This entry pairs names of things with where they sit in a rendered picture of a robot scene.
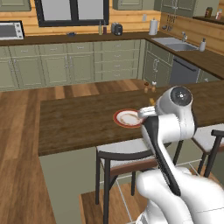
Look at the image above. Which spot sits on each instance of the dark glass bottle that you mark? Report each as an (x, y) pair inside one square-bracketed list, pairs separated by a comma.
[(105, 29)]

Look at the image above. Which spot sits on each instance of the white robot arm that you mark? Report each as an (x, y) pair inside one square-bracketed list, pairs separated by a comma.
[(178, 122)]

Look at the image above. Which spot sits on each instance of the dark-framed white-seat stool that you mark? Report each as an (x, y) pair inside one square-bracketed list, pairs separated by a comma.
[(125, 151), (207, 138)]

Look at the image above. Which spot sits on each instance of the red and white jar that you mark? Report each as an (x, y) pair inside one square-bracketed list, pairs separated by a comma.
[(219, 14)]

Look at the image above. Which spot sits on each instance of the brown jar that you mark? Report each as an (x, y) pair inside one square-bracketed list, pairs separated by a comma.
[(208, 12)]

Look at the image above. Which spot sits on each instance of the brown-capped shaker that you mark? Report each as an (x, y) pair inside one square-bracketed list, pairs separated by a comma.
[(146, 88)]

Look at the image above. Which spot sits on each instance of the rail with hanging tools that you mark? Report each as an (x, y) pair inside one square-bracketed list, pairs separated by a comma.
[(170, 19)]

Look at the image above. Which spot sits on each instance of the white soap dispenser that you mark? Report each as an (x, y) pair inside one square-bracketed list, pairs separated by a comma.
[(202, 45)]

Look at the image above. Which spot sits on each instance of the steel sink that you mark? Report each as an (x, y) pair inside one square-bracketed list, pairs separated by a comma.
[(175, 44)]

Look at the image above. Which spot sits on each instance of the dark grey dishwasher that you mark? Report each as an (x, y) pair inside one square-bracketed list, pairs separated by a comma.
[(183, 71)]

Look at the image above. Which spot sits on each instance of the green cupboard beside dishwasher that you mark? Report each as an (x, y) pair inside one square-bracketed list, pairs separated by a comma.
[(207, 77)]

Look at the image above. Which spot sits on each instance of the small dark blue bowl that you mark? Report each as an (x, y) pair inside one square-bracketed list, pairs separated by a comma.
[(71, 34)]

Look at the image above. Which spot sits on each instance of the dark grey toaster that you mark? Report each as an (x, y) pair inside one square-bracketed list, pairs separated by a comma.
[(117, 29)]

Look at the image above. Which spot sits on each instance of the green corner cupboard run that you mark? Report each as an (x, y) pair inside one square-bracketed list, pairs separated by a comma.
[(157, 64)]

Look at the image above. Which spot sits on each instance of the white paper towel roll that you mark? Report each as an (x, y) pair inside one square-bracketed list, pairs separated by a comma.
[(153, 26)]

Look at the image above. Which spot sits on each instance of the dark wooden shelf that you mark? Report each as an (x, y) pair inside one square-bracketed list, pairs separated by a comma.
[(211, 20)]

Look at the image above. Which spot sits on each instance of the white wall socket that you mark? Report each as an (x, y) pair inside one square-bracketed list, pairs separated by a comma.
[(144, 17)]

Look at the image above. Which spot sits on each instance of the black-framed window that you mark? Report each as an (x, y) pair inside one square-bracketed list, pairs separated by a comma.
[(73, 11)]

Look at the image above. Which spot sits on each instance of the green lower cupboard run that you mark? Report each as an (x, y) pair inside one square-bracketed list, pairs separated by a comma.
[(73, 65)]

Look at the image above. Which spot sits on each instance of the green upper cupboard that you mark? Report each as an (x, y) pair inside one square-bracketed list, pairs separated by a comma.
[(132, 4), (183, 6), (14, 4)]

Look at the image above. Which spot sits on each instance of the green glass bottle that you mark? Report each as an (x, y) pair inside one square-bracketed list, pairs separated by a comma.
[(100, 29)]

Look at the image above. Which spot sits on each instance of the steel tap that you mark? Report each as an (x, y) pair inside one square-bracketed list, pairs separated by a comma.
[(184, 36)]

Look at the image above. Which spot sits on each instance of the small yellow bottle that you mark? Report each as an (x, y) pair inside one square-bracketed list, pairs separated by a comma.
[(152, 101)]

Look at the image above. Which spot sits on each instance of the white-capped shaker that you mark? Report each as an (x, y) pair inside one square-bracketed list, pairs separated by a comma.
[(153, 87)]

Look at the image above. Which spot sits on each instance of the red-rimmed white plate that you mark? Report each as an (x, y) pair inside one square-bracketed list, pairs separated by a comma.
[(127, 118)]

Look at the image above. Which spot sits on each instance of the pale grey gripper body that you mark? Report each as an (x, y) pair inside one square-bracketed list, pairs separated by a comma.
[(146, 111)]

